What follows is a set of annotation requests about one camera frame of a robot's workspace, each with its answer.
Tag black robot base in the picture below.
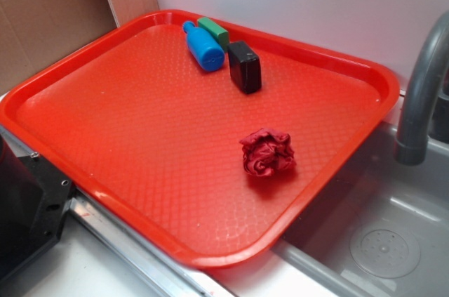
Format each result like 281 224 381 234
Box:
1 139 74 284

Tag black box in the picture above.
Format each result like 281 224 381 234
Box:
227 41 262 94

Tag crumpled red cloth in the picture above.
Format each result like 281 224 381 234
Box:
239 128 297 178

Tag blue plastic bottle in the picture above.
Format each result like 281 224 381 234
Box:
182 21 225 72

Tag red plastic tray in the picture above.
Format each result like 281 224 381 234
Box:
1 11 399 269

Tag green block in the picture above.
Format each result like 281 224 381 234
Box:
197 17 230 52

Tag grey toy faucet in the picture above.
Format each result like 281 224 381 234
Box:
394 12 448 166

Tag grey plastic sink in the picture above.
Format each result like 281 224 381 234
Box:
274 124 448 296

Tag brown cardboard panel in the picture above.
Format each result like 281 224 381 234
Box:
1 0 116 93

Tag silver metal rail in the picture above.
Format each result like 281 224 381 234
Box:
0 124 229 297

